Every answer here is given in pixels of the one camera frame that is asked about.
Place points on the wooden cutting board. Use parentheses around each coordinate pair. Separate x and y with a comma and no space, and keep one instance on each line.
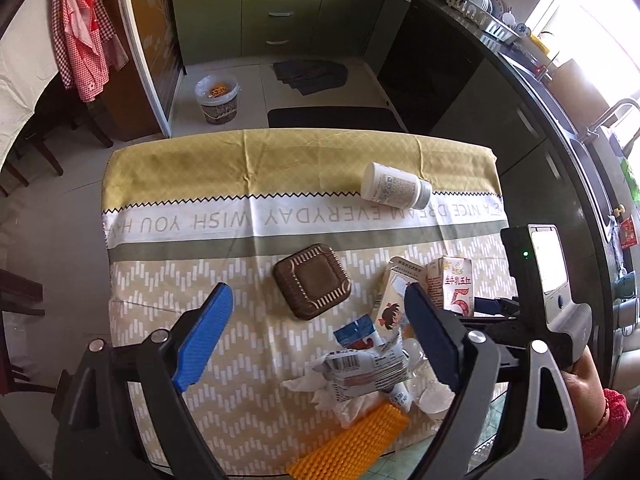
(582,90)

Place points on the dark wooden chair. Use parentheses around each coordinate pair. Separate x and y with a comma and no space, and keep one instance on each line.
(60,125)

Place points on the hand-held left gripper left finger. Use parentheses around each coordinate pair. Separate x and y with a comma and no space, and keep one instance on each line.
(205,340)

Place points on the orange bristly plastic pad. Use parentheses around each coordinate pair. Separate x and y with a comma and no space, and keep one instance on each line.
(350,440)

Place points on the clear plastic cup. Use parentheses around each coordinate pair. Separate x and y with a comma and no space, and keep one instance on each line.
(432,395)

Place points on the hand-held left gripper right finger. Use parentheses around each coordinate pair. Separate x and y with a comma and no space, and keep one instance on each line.
(435,345)

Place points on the red checked apron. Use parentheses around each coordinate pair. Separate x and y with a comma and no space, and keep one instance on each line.
(85,35)

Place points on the grey snack wrapper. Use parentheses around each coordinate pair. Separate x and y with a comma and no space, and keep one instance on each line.
(360,367)

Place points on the dark side cabinet row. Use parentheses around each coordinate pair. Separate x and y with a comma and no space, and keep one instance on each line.
(500,110)

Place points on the patterned tablecloth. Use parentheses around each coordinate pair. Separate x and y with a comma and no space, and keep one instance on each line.
(250,220)

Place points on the stack of white plates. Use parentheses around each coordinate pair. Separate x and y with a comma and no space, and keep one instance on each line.
(477,0)

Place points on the tall chrome faucet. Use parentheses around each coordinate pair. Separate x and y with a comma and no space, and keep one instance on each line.
(607,115)

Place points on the black floor mat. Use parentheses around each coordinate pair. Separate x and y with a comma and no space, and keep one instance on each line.
(335,117)

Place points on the white plastic bucket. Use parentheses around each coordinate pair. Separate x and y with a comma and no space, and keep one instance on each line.
(217,97)

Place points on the white dish rack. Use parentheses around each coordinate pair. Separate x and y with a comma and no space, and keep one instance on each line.
(482,15)

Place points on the red print milk carton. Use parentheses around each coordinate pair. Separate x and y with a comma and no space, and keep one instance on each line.
(457,285)

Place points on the white pill bottle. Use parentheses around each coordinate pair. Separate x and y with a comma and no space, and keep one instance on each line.
(395,187)

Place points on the grey floor cloth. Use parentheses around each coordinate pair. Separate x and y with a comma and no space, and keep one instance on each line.
(310,75)

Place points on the red box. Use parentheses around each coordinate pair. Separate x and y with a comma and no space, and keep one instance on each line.
(627,232)

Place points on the person's right hand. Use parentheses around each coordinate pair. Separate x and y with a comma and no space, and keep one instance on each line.
(582,380)

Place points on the green plastic item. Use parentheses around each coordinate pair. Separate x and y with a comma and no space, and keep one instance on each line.
(631,175)

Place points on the blue and red packet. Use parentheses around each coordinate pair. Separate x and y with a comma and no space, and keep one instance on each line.
(357,332)

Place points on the brown square plastic tray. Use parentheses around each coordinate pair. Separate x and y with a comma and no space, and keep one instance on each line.
(312,282)

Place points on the green base cabinet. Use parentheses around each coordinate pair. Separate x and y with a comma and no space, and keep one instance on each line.
(280,15)

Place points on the cartoon print milk carton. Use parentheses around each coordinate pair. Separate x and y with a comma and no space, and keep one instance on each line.
(395,295)

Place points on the white tissue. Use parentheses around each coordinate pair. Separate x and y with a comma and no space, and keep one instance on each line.
(340,405)

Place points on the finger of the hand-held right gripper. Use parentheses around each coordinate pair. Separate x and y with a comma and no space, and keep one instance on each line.
(492,305)

